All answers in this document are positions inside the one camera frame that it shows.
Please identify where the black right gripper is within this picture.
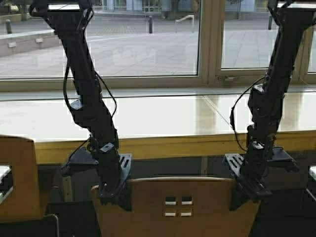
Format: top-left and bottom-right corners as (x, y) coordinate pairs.
(223, 142), (272, 211)

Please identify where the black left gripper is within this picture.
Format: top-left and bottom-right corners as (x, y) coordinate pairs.
(97, 143), (132, 211)

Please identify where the wooden chair with cutouts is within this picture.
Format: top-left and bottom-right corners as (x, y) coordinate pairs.
(91, 177), (260, 237)

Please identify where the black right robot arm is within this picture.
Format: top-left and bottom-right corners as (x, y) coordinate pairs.
(223, 0), (316, 211)

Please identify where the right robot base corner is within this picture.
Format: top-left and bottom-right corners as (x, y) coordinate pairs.
(306, 165), (316, 200)

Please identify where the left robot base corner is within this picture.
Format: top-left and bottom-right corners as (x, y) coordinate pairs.
(0, 165), (13, 203)

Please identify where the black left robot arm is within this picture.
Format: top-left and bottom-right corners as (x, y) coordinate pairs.
(29, 0), (132, 211)

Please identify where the long wooden counter table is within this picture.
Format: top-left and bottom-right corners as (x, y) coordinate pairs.
(0, 92), (316, 164)

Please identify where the wooden chair at left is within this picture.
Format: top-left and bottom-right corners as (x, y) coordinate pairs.
(0, 135), (60, 237)

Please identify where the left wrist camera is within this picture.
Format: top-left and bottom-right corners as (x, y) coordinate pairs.
(60, 147), (98, 177)

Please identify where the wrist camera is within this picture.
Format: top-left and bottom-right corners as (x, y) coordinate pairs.
(267, 146), (300, 173)
(60, 147), (98, 177)

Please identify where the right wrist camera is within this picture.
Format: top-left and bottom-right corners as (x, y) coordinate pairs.
(267, 146), (300, 173)

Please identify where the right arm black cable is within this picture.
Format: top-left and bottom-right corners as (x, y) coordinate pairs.
(229, 76), (266, 153)

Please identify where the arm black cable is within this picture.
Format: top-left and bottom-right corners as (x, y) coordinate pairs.
(63, 56), (117, 119)
(229, 76), (266, 153)

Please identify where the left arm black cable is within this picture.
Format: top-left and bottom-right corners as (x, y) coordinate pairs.
(63, 56), (117, 119)

